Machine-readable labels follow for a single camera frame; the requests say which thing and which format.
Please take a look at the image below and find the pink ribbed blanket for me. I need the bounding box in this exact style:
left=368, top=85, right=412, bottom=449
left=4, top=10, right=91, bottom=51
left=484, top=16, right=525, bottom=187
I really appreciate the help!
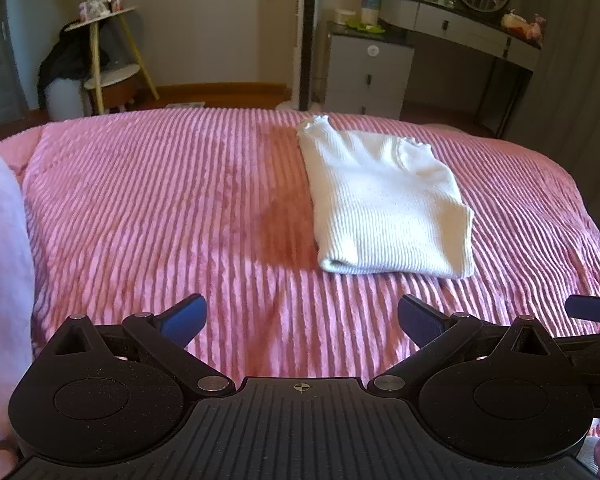
left=0, top=106, right=600, bottom=441

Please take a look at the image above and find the grey curtain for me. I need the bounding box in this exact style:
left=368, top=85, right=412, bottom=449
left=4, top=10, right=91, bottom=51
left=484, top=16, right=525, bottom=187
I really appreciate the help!
left=500, top=0, right=600, bottom=261

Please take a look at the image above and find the grey vanity desk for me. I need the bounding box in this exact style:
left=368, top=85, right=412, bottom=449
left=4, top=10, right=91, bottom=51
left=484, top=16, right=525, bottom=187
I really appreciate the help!
left=381, top=0, right=543, bottom=138

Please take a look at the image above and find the pink plush toy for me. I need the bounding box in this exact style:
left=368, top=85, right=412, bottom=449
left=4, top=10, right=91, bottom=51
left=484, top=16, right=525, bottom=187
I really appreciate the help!
left=500, top=9, right=548, bottom=41

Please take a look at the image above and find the white two-tier side table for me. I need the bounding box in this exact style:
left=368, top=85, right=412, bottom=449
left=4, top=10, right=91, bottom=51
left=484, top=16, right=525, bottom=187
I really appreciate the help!
left=64, top=5, right=159, bottom=115

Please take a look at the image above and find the light pink cloth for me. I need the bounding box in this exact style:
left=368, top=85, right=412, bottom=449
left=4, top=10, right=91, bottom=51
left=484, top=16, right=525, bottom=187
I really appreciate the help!
left=0, top=142, right=36, bottom=461

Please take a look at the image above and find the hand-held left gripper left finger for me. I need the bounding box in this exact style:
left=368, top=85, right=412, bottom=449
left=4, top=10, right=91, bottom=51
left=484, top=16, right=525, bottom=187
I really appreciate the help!
left=45, top=294, right=235, bottom=397

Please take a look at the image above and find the white bin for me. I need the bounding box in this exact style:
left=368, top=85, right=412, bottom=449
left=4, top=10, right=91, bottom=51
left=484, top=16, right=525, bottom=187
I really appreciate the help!
left=46, top=77, right=93, bottom=121

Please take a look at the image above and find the grey drawer cabinet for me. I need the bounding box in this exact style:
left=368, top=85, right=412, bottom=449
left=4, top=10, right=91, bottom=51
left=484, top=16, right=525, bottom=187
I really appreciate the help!
left=325, top=22, right=415, bottom=120

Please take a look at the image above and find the white tower fan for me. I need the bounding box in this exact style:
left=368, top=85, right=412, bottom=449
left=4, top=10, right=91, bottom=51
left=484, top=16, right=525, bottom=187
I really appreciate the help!
left=275, top=0, right=323, bottom=111

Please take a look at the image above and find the black bag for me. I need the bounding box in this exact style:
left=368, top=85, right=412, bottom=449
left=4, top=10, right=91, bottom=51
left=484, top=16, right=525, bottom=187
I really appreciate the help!
left=36, top=20, right=103, bottom=103

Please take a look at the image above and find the brown footstool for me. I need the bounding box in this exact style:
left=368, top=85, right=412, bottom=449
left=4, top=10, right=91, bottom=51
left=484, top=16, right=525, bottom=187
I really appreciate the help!
left=100, top=80, right=136, bottom=113

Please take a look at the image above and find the green dish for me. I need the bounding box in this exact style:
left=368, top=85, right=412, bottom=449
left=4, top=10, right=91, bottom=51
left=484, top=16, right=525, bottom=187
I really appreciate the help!
left=345, top=19, right=387, bottom=35

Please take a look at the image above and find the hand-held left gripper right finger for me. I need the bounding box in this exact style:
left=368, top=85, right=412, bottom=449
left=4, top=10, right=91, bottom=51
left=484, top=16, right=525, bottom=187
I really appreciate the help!
left=367, top=294, right=555, bottom=393

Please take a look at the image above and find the white knit sweater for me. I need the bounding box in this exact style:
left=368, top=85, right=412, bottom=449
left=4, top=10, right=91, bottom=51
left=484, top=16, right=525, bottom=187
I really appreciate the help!
left=297, top=116, right=475, bottom=278

